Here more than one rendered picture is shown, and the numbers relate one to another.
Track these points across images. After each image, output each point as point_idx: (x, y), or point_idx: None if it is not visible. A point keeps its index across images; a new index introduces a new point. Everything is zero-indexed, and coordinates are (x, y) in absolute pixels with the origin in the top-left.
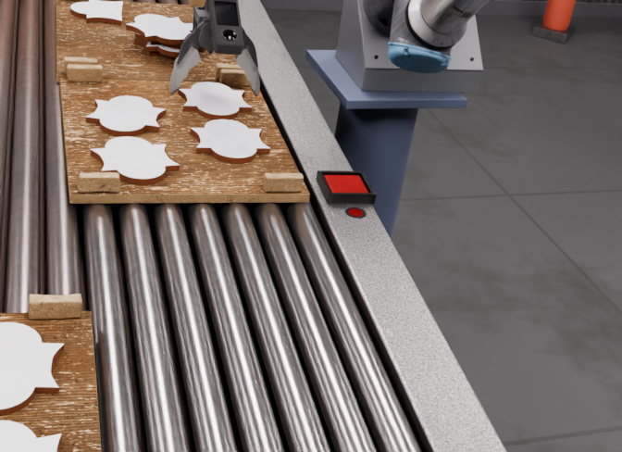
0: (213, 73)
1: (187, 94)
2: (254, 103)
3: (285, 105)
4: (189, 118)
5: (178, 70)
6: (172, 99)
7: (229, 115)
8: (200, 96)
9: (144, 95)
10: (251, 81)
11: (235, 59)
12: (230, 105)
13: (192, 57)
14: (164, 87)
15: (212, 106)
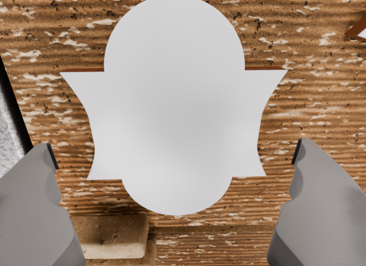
0: (157, 258)
1: (251, 147)
2: (63, 133)
3: (0, 169)
4: (275, 14)
5: (348, 180)
6: (282, 139)
7: (144, 1)
8: (218, 133)
9: (345, 153)
10: (37, 163)
11: (78, 249)
12: (134, 81)
13: (324, 238)
14: (280, 197)
15: (194, 70)
